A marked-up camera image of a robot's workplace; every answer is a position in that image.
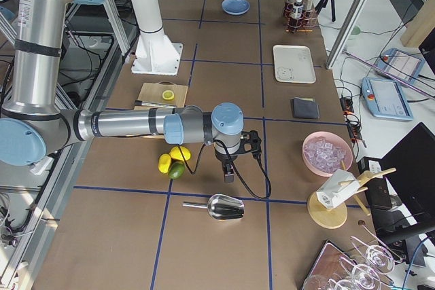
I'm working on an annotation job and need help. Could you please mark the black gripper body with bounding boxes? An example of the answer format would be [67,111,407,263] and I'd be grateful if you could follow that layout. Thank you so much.
[214,130,262,168]

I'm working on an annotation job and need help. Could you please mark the blue ceramic plate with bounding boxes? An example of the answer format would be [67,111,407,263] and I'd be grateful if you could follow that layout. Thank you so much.
[221,0,251,16]

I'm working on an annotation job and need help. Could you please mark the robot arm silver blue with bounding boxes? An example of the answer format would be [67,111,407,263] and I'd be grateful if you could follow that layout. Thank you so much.
[1,0,261,182]

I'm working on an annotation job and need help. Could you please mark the shiny metal scoop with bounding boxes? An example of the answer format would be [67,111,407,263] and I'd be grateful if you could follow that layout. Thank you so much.
[183,194,245,221]

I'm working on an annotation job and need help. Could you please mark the green lime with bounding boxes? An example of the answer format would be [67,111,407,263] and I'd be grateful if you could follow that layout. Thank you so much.
[168,161,186,179]

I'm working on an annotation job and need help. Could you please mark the dark syrup bottle left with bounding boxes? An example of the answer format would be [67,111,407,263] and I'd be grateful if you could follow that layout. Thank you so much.
[286,0,297,18]

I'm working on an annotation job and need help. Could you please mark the dark syrup bottle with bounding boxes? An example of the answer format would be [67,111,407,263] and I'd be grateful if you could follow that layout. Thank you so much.
[303,0,313,11]
[286,0,297,18]
[292,0,303,20]

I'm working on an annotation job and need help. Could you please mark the yellow lemon upper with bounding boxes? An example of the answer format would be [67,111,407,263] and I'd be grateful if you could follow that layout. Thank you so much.
[169,145,192,161]

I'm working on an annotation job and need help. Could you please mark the yellow lemon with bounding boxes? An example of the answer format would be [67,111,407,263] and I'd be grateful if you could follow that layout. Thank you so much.
[158,153,172,174]
[169,145,192,161]

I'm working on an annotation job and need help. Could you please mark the dark grey folded cloth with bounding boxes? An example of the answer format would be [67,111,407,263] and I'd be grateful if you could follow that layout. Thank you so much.
[291,97,319,119]

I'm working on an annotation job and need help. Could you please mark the dark syrup bottle middle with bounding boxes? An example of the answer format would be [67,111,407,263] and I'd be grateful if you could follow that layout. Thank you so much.
[292,0,303,20]

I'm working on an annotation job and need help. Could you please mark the yellow lemon left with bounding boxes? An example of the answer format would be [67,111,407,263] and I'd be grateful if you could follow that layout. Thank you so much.
[158,153,172,174]

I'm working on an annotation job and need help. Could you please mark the dark syrup bottle right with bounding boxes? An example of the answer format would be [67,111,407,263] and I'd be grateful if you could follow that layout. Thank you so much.
[303,0,313,11]

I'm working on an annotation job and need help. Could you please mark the pink bowl of ice cubes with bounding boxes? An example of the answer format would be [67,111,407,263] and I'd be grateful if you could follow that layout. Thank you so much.
[302,131,353,177]

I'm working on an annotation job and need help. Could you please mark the cream tray with bear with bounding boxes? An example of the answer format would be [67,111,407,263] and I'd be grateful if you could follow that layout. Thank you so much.
[273,45,316,84]

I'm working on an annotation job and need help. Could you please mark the lemon half slice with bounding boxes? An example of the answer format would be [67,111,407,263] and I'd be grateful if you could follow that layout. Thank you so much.
[162,90,175,101]

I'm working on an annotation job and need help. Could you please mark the round wooden stand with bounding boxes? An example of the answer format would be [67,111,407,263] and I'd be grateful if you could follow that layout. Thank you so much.
[307,167,398,230]

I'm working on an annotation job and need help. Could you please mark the white paper carton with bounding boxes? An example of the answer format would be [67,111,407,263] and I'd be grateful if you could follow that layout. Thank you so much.
[316,169,360,209]

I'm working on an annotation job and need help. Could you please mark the wooden cutting board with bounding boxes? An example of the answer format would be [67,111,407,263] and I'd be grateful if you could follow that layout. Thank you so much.
[134,81,189,140]

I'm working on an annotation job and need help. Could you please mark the blue teach pendant near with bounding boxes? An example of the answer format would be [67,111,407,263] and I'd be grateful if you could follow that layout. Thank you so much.
[361,77,414,122]

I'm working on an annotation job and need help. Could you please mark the blue teach pendant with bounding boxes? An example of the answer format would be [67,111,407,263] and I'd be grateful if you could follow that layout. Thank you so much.
[375,48,425,84]
[361,77,414,122]

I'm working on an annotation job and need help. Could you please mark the black monitor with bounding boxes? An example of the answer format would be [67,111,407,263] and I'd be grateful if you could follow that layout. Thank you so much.
[368,122,435,247]

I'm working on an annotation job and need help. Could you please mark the wooden glass rack tray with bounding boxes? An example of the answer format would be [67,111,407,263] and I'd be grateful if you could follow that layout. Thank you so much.
[301,240,393,289]

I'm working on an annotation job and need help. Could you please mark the blue teach pendant far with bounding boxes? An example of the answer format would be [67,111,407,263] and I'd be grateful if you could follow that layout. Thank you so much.
[375,48,425,84]

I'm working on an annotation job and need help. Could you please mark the clear wine glass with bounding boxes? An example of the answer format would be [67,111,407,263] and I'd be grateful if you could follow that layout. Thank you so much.
[351,264,381,290]

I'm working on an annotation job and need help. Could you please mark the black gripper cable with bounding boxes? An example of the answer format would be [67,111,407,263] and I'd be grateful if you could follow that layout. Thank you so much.
[182,133,273,200]

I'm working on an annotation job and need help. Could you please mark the copper wire bottle caddy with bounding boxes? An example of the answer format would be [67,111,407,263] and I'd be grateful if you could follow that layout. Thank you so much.
[283,3,317,33]

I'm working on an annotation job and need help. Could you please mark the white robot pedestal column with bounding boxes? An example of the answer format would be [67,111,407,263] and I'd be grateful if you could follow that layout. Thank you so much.
[131,0,183,76]

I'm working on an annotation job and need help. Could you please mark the black handled knife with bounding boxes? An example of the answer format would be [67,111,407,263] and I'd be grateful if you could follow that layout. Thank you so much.
[135,100,176,108]

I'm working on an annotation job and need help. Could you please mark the aluminium frame post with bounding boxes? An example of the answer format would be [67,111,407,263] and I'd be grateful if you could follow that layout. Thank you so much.
[326,0,367,69]

